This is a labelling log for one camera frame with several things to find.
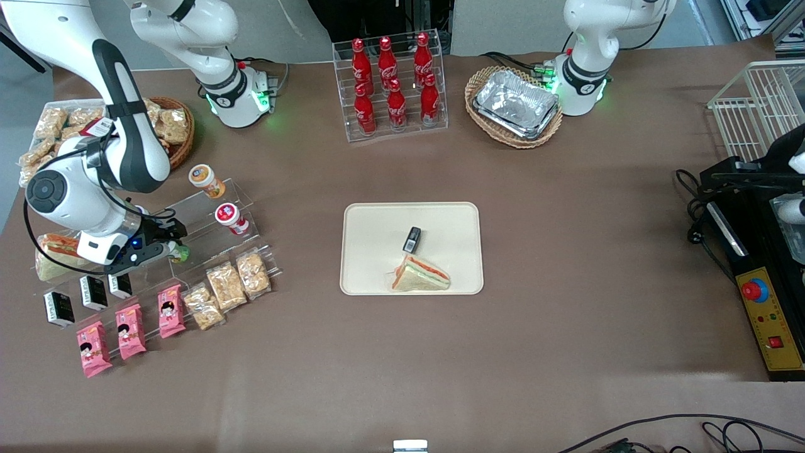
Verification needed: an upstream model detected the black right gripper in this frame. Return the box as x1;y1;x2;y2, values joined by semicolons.
104;225;188;276

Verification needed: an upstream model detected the red lid gum jar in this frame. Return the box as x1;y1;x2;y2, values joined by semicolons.
214;202;250;237

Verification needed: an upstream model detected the orange lid gum jar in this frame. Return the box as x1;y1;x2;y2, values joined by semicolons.
189;164;226;199

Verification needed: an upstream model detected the white plastic tray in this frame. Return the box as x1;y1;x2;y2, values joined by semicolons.
19;99;111;189

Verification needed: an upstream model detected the cream serving tray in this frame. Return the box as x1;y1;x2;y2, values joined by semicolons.
340;202;484;296

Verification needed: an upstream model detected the clear plastic machine tray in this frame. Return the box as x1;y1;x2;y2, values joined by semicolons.
772;195;805;265

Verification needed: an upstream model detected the clear acrylic step display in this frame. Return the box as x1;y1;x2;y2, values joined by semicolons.
101;178;284;344

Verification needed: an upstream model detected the pink snack pack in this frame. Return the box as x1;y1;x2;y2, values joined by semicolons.
157;284;187;339
75;321;114;378
114;304;147;361

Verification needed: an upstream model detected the dark wicker basket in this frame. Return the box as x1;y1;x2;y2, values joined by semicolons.
142;96;196;172

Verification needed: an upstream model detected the bagged triangle sandwich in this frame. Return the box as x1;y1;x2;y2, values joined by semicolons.
35;233;86;282

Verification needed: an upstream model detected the red cola bottle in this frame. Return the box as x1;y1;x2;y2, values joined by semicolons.
377;36;399;89
386;78;408;131
413;32;435;82
420;74;441;126
351;38;373;95
354;84;377;136

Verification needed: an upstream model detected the triangle sandwich without bag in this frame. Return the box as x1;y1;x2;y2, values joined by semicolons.
387;254;452;293

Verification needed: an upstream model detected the clear acrylic bottle rack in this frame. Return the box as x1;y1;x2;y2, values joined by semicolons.
331;28;449;143

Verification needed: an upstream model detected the black equipment stand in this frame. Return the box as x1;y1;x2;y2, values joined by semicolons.
307;0;455;54

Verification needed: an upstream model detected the light wicker basket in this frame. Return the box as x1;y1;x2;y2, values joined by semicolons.
464;65;564;150

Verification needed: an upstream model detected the silver foil container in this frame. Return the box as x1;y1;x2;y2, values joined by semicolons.
473;69;560;140

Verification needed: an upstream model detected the black sealing machine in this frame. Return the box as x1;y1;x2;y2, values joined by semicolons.
700;123;805;383

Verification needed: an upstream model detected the yellow control panel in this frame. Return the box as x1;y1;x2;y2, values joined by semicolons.
735;267;805;373

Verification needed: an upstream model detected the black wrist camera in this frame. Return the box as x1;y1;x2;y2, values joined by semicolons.
135;214;170;243

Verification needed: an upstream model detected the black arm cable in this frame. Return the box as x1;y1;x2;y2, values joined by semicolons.
24;142;178;277

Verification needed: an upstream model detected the black base cable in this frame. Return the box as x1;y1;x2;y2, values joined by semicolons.
234;57;291;114
480;50;557;81

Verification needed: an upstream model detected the black machine power cable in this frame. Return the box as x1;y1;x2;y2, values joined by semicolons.
675;168;740;281

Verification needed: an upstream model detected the long black cable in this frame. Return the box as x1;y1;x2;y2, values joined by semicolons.
557;413;805;453

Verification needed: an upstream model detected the silver machine handle bar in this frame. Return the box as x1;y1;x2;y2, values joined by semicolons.
706;201;749;257

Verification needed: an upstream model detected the looped black cable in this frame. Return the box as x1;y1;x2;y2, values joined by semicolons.
701;420;805;453

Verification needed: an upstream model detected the white wire rack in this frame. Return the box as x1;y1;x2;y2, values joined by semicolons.
708;60;805;162

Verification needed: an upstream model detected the aluminium frame shelf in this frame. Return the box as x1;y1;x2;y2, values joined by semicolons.
720;0;805;60

